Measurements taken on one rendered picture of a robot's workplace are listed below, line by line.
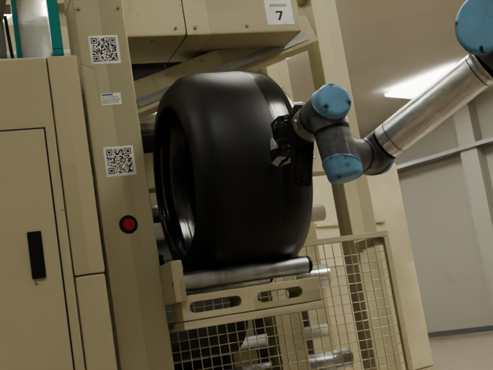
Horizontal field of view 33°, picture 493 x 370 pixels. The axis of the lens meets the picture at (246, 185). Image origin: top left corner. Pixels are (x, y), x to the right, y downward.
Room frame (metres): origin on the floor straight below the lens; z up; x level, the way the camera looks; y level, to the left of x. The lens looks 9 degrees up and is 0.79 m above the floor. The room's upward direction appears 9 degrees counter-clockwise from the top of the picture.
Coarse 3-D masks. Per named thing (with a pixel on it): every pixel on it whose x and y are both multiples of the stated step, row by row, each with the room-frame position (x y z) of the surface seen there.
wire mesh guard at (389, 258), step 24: (312, 240) 2.66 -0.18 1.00; (336, 240) 2.69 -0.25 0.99; (384, 240) 2.75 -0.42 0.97; (384, 288) 2.75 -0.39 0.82; (312, 336) 2.65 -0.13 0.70; (384, 336) 2.74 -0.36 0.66; (192, 360) 2.52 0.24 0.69; (288, 360) 2.62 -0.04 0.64; (360, 360) 2.70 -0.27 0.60; (408, 360) 2.75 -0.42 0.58
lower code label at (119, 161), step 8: (104, 152) 2.04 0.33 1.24; (112, 152) 2.05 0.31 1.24; (120, 152) 2.05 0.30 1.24; (128, 152) 2.06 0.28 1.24; (112, 160) 2.04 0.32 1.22; (120, 160) 2.05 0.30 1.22; (128, 160) 2.06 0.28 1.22; (112, 168) 2.04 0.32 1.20; (120, 168) 2.05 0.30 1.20; (128, 168) 2.06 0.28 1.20
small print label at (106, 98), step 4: (116, 92) 2.06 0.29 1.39; (104, 96) 2.04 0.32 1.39; (108, 96) 2.05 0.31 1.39; (112, 96) 2.05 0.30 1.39; (116, 96) 2.06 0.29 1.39; (120, 96) 2.06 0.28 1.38; (104, 100) 2.04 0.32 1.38; (108, 100) 2.05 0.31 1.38; (112, 100) 2.05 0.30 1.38; (116, 100) 2.05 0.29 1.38; (120, 100) 2.06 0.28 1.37; (104, 104) 2.04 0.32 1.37; (108, 104) 2.05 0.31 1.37
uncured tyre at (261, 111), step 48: (192, 96) 2.02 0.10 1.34; (240, 96) 2.01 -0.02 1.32; (288, 96) 2.10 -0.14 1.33; (192, 144) 1.99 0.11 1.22; (240, 144) 1.96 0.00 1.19; (192, 192) 2.47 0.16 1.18; (240, 192) 1.96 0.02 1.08; (288, 192) 2.01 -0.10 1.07; (192, 240) 2.09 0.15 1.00; (240, 240) 2.02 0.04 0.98; (288, 240) 2.08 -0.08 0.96
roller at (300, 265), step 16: (304, 256) 2.14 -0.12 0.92; (192, 272) 2.03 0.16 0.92; (208, 272) 2.04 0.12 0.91; (224, 272) 2.05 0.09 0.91; (240, 272) 2.06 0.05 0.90; (256, 272) 2.08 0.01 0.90; (272, 272) 2.09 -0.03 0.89; (288, 272) 2.11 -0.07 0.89; (304, 272) 2.14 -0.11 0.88; (192, 288) 2.03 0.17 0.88
